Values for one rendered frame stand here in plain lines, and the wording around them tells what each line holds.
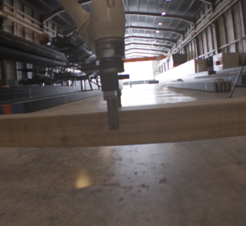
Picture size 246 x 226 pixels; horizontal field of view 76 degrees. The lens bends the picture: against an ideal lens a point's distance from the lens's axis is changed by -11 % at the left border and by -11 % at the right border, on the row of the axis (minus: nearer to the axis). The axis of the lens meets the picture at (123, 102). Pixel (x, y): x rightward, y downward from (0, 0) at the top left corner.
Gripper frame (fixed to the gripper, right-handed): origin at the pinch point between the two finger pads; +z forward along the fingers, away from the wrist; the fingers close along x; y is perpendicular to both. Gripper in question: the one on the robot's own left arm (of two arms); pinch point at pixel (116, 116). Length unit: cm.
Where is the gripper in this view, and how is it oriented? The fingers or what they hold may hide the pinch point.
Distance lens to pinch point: 53.9
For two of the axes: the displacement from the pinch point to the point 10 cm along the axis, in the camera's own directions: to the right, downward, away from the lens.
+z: 0.8, 9.9, 1.0
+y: 9.9, -0.7, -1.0
